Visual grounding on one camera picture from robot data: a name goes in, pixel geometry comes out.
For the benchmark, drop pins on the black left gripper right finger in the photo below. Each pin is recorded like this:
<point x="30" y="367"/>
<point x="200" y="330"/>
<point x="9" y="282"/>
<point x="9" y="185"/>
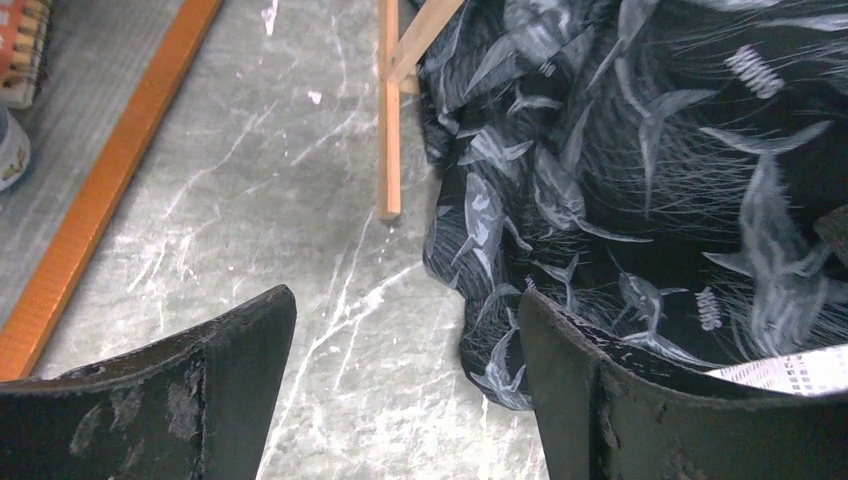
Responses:
<point x="606" y="409"/>

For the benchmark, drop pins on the orange wooden shelf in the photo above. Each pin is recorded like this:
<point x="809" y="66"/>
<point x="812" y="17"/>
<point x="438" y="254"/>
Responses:
<point x="55" y="279"/>

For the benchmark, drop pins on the white blue round jar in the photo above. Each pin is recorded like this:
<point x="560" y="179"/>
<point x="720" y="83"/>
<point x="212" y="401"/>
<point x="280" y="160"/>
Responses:
<point x="15" y="149"/>

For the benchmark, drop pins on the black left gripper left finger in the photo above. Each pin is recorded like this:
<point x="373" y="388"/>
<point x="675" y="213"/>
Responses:
<point x="195" y="405"/>

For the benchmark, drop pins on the dark shark print shorts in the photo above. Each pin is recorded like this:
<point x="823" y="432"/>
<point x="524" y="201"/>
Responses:
<point x="656" y="168"/>

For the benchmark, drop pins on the wooden clothes rack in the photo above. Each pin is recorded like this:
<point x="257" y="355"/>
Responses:
<point x="398" y="54"/>

